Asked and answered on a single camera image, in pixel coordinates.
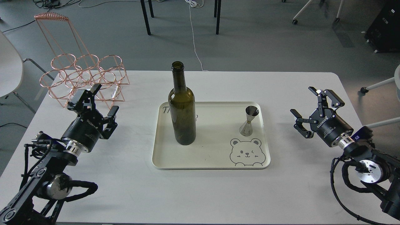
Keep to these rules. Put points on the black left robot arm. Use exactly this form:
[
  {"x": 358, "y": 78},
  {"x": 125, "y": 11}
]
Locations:
[{"x": 45, "y": 187}]

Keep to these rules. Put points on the copper wire bottle rack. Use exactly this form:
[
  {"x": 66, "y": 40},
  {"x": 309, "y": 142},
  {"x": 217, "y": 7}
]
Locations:
[{"x": 79, "y": 69}]

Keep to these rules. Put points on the silver metal jigger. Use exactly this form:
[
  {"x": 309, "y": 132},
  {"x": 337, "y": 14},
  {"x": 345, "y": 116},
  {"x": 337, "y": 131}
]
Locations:
[{"x": 246, "y": 129}]

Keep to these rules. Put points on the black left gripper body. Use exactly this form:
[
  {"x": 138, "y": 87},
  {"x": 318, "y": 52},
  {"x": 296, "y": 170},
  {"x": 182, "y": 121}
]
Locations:
[{"x": 85, "y": 129}]

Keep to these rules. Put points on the black equipment case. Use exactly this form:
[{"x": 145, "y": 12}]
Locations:
[{"x": 384, "y": 32}]

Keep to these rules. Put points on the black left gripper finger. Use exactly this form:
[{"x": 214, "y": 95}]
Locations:
[
  {"x": 83, "y": 100},
  {"x": 110, "y": 123}
]

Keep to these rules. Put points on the cream bear serving tray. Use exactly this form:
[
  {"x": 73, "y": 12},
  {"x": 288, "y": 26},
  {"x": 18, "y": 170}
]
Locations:
[{"x": 218, "y": 143}]

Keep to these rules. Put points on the dark green wine bottle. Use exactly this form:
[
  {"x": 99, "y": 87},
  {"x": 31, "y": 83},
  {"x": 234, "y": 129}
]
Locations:
[{"x": 182, "y": 107}]

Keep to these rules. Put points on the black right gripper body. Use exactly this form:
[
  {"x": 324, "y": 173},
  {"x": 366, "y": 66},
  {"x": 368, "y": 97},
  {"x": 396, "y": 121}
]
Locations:
[{"x": 330, "y": 128}]

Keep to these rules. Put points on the white chair left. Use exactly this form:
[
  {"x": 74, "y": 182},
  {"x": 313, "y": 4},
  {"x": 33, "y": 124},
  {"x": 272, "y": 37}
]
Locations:
[{"x": 11, "y": 70}]

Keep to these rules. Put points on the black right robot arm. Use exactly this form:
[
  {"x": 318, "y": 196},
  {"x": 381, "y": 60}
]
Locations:
[{"x": 365, "y": 169}]

